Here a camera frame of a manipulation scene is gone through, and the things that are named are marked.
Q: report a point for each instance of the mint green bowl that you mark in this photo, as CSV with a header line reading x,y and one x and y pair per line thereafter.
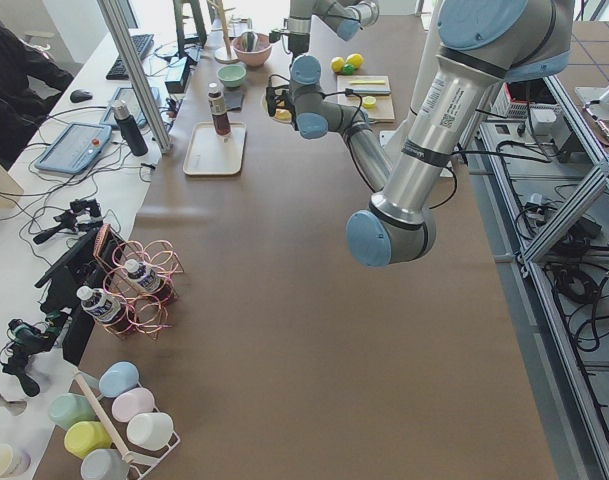
x,y
232,76

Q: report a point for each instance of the dark drink bottle on tray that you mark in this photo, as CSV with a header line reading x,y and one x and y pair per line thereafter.
x,y
219,111

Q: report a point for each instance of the yellow cup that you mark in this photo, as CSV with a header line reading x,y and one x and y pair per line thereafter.
x,y
86,436

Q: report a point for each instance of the grey folded cloth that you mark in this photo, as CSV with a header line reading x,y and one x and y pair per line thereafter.
x,y
233,98

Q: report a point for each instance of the blue teach pendant far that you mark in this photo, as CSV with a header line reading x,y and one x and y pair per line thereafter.
x,y
127,95

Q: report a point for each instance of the bottle in rack lower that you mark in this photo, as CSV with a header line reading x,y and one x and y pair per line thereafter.
x,y
104,307

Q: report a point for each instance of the yellow lemon rear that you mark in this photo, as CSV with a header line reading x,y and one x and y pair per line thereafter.
x,y
337,64

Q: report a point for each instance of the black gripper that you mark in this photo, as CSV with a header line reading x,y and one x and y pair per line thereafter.
x,y
280,99

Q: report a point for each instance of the bottle in rack upper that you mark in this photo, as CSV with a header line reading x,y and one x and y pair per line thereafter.
x,y
145,277

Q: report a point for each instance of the white serving tray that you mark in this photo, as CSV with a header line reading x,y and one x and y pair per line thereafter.
x,y
210,154

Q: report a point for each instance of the black thermos flask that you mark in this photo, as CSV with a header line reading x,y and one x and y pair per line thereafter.
x,y
129,129

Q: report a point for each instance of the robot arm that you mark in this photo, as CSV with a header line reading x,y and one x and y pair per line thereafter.
x,y
344,18
471,46

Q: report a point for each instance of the glazed twisted donut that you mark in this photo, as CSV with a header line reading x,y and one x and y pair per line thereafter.
x,y
283,115

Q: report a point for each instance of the yellow lemon front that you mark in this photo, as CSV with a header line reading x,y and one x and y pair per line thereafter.
x,y
355,59

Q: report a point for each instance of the steel ice scoop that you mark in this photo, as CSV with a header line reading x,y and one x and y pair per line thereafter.
x,y
248,40

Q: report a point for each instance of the yellow lemon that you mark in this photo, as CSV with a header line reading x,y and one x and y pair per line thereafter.
x,y
337,64
355,59

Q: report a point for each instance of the halved lemon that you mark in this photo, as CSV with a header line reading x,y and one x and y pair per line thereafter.
x,y
369,102

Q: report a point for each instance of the bottle in rack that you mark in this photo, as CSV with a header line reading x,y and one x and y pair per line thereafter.
x,y
104,307
145,277

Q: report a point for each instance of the person in black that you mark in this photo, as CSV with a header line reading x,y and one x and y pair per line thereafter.
x,y
30,86

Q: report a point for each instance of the green lime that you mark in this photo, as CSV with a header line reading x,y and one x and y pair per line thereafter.
x,y
349,69

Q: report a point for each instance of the blue teach pendant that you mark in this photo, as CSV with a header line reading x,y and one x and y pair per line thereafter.
x,y
127,95
75,149

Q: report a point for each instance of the black computer mouse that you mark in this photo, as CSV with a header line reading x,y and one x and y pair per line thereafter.
x,y
80,95

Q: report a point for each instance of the white cup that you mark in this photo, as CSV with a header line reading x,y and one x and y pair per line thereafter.
x,y
151,431

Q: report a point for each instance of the wooden cup tree stand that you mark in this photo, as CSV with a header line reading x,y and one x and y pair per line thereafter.
x,y
224,55

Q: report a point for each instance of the yellow knife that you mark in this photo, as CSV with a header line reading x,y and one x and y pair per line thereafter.
x,y
368,81

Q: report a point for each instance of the blue teach pendant near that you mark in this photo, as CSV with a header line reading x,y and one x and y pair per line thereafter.
x,y
75,149

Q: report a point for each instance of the copper wire bottle rack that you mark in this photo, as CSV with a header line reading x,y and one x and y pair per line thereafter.
x,y
144,309

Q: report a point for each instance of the pink cup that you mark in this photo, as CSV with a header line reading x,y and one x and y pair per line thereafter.
x,y
131,403

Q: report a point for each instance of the wooden cutting board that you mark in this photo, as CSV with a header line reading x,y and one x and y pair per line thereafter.
x,y
384,109

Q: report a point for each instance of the grey cup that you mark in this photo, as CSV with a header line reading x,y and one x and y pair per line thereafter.
x,y
104,464

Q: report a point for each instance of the blue cup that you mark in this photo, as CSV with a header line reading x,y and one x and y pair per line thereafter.
x,y
118,379

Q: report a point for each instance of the green cup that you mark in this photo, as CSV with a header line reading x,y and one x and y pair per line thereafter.
x,y
68,409

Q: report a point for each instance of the pink bowl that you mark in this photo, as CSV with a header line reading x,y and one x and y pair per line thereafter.
x,y
259,56

